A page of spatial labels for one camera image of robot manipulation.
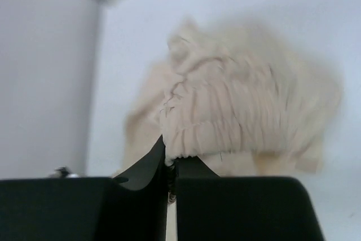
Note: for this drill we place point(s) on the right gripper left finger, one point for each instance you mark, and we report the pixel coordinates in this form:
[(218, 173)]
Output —
[(141, 174)]

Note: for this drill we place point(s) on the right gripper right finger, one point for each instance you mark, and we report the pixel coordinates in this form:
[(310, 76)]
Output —
[(193, 167)]

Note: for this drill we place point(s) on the beige trousers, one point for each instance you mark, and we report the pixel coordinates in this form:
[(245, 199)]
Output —
[(241, 100)]

